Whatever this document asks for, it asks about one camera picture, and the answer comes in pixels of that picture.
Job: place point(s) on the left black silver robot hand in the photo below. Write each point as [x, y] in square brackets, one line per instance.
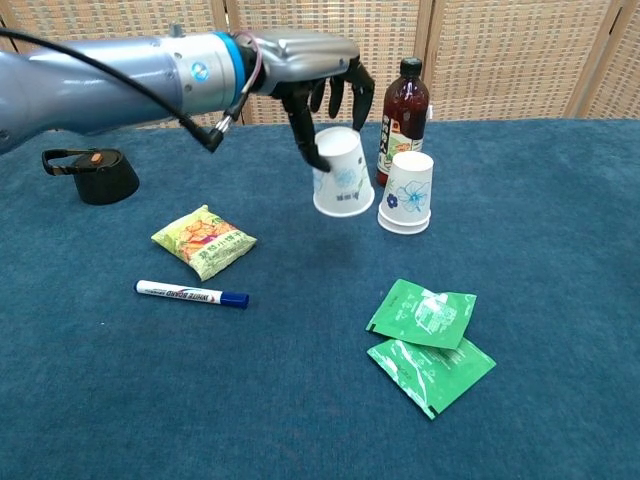
[305, 60]

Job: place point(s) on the white floral paper cup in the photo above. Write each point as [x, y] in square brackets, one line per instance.
[345, 185]
[404, 229]
[407, 187]

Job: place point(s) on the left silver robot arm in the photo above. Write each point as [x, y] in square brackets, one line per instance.
[100, 85]

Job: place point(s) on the dark brown drink bottle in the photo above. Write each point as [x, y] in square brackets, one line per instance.
[406, 97]

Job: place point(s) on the woven bamboo folding screen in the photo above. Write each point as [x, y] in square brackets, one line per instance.
[500, 55]

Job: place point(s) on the yellow green snack bag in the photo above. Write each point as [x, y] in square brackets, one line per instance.
[205, 242]

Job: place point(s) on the white blue whiteboard marker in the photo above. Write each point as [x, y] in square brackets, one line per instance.
[180, 293]

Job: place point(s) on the green foil sachet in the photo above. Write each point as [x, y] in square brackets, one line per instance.
[425, 315]
[435, 377]

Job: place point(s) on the blue carpet table mat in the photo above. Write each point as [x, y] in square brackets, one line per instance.
[150, 390]

